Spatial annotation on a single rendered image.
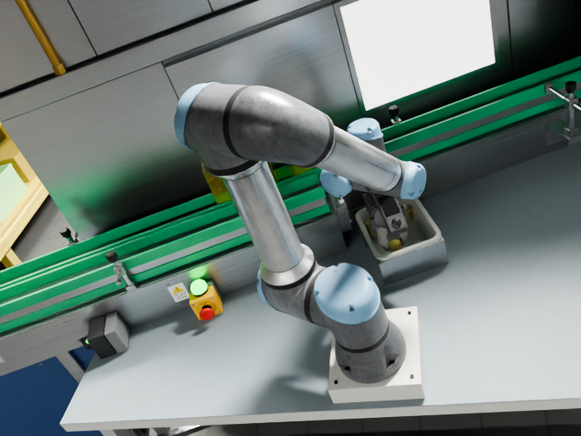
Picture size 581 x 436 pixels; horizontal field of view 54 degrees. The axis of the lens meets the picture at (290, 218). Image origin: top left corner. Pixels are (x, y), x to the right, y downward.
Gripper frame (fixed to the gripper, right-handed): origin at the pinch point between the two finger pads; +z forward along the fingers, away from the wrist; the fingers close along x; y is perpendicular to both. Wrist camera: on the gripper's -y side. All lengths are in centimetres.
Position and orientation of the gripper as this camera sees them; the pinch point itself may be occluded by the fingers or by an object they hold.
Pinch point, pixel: (395, 246)
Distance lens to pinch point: 149.0
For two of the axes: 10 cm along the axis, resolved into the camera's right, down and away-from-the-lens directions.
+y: -2.0, -5.4, 8.2
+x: -9.3, 3.6, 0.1
